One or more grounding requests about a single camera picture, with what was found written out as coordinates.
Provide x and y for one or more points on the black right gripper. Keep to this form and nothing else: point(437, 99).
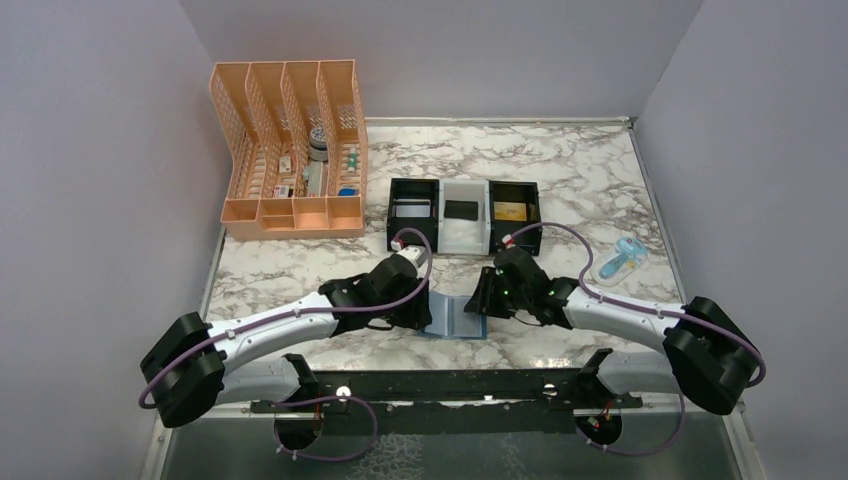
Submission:
point(483, 300)

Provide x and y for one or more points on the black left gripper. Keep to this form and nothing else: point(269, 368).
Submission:
point(416, 316)

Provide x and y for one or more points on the silver crest card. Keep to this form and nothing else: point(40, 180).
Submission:
point(412, 208)

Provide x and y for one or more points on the blue card holder wallet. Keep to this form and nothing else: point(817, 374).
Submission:
point(450, 321)

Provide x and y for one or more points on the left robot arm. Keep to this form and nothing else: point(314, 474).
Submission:
point(188, 369)

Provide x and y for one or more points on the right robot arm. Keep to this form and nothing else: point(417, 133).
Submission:
point(692, 349)

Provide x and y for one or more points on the white middle card tray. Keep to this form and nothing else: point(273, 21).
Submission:
point(461, 237)

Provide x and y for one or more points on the gold card in right tray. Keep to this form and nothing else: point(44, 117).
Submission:
point(510, 211)

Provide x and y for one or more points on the black left card tray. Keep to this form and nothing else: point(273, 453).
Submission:
point(404, 188)

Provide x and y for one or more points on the black card in middle tray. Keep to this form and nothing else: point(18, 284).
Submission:
point(461, 210)

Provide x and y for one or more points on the light blue tape dispenser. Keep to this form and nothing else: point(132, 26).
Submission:
point(627, 255)

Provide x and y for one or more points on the white red labelled box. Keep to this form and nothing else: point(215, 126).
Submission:
point(282, 191)

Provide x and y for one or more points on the orange plastic desk organizer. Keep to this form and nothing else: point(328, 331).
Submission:
point(266, 110)

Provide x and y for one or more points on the round tin in organizer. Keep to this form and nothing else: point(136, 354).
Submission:
point(318, 149)

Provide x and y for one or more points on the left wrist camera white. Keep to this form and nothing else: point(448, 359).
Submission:
point(416, 255)

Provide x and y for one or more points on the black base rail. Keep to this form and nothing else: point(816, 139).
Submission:
point(561, 388)

